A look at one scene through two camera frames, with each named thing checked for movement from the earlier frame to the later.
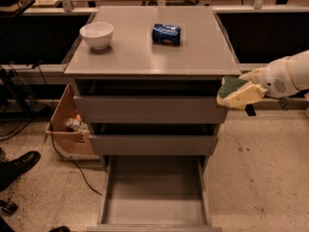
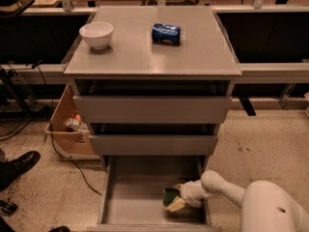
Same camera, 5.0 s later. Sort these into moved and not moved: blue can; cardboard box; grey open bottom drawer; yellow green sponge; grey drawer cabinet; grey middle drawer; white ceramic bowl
Moved: yellow green sponge
Not moved: white ceramic bowl; grey middle drawer; grey drawer cabinet; grey open bottom drawer; blue can; cardboard box
